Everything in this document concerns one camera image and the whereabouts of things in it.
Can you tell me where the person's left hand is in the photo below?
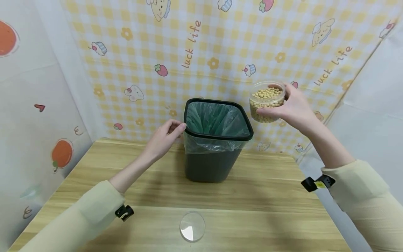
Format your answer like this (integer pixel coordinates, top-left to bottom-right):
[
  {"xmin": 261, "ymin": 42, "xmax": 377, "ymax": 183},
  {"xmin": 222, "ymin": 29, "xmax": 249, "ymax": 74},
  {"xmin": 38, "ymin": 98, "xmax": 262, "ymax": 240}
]
[{"xmin": 144, "ymin": 119, "xmax": 187, "ymax": 162}]

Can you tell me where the person's right hand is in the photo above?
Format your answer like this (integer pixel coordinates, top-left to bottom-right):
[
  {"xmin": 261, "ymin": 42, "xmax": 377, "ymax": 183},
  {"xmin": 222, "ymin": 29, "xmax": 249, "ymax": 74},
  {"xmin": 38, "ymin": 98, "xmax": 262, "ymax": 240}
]
[{"xmin": 256, "ymin": 83, "xmax": 316, "ymax": 135}]

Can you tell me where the clear jar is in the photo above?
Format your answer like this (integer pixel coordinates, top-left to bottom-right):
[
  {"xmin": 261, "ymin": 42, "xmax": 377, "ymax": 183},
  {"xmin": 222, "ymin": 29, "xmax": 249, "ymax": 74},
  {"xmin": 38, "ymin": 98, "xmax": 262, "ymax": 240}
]
[{"xmin": 249, "ymin": 81, "xmax": 287, "ymax": 124}]

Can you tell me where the black trash bin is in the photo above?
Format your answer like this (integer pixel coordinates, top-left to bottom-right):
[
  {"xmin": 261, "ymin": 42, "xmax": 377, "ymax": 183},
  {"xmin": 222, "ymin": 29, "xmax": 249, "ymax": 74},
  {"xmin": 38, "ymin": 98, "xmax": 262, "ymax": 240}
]
[{"xmin": 183, "ymin": 98, "xmax": 254, "ymax": 183}]

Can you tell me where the person's right forearm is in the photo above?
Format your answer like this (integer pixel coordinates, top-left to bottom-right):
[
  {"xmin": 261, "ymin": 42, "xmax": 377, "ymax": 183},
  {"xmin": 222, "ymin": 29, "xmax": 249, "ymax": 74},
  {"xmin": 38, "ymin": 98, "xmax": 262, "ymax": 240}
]
[{"xmin": 299, "ymin": 119, "xmax": 403, "ymax": 252}]

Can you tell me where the person's left forearm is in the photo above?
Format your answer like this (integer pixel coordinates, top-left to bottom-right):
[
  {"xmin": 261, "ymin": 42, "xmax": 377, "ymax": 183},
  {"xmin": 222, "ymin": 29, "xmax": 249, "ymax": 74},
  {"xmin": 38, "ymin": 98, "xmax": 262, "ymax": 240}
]
[{"xmin": 19, "ymin": 151, "xmax": 155, "ymax": 252}]

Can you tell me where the pile of yellow soybeans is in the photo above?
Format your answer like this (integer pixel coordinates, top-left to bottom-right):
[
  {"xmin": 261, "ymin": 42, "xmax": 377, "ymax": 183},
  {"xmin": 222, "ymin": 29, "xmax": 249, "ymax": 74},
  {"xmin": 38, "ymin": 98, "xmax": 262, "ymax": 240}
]
[{"xmin": 250, "ymin": 87, "xmax": 285, "ymax": 123}]

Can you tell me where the clear green bin liner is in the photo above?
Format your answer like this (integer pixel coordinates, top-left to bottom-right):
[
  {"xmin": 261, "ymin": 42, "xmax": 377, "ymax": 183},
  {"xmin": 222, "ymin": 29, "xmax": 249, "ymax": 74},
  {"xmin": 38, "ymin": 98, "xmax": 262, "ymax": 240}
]
[{"xmin": 184, "ymin": 101, "xmax": 252, "ymax": 155}]

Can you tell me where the black wrist band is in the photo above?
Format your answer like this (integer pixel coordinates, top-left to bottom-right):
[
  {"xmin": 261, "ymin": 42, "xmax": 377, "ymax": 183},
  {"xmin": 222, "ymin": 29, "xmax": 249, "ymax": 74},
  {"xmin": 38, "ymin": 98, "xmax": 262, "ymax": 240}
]
[
  {"xmin": 301, "ymin": 174, "xmax": 336, "ymax": 193},
  {"xmin": 115, "ymin": 205, "xmax": 135, "ymax": 222}
]

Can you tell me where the clear round lid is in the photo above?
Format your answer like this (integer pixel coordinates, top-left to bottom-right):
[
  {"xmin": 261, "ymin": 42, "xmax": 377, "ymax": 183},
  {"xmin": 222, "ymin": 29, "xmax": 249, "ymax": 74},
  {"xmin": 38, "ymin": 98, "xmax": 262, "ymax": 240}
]
[{"xmin": 179, "ymin": 211, "xmax": 206, "ymax": 243}]

